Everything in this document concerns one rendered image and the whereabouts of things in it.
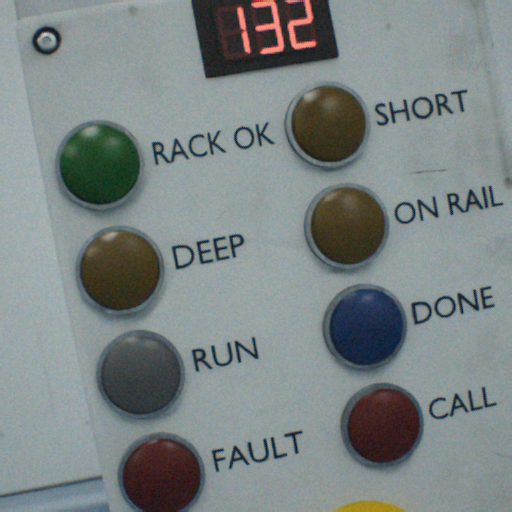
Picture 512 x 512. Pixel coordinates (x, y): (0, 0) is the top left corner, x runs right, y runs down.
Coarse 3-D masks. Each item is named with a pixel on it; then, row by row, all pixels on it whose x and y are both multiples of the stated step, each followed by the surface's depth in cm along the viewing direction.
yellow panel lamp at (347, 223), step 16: (336, 192) 35; (352, 192) 35; (320, 208) 35; (336, 208) 34; (352, 208) 35; (368, 208) 35; (320, 224) 34; (336, 224) 34; (352, 224) 35; (368, 224) 35; (384, 224) 35; (320, 240) 35; (336, 240) 34; (352, 240) 35; (368, 240) 35; (336, 256) 35; (352, 256) 35; (368, 256) 35
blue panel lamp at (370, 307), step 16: (352, 304) 35; (368, 304) 35; (384, 304) 35; (336, 320) 35; (352, 320) 35; (368, 320) 35; (384, 320) 35; (400, 320) 35; (336, 336) 35; (352, 336) 35; (368, 336) 35; (384, 336) 35; (400, 336) 35; (352, 352) 35; (368, 352) 35; (384, 352) 35
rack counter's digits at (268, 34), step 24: (264, 0) 34; (288, 0) 35; (312, 0) 35; (216, 24) 34; (240, 24) 34; (264, 24) 34; (288, 24) 35; (312, 24) 35; (240, 48) 34; (264, 48) 34; (288, 48) 35; (312, 48) 35
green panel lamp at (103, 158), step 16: (96, 128) 33; (112, 128) 33; (80, 144) 33; (96, 144) 33; (112, 144) 33; (128, 144) 33; (64, 160) 33; (80, 160) 33; (96, 160) 33; (112, 160) 33; (128, 160) 33; (64, 176) 33; (80, 176) 33; (96, 176) 33; (112, 176) 33; (128, 176) 33; (80, 192) 33; (96, 192) 33; (112, 192) 33; (128, 192) 34
